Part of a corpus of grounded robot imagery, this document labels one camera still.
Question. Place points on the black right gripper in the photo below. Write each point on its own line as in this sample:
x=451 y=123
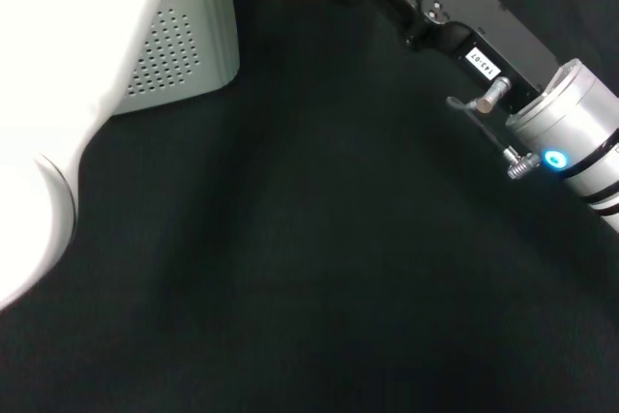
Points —
x=483 y=21

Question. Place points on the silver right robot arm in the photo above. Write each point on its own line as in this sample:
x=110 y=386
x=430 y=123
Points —
x=575 y=132

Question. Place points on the grey perforated plastic storage box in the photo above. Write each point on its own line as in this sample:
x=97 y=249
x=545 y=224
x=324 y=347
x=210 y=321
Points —
x=193 y=45

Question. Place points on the black tablecloth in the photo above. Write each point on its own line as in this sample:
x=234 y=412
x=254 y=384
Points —
x=314 y=239

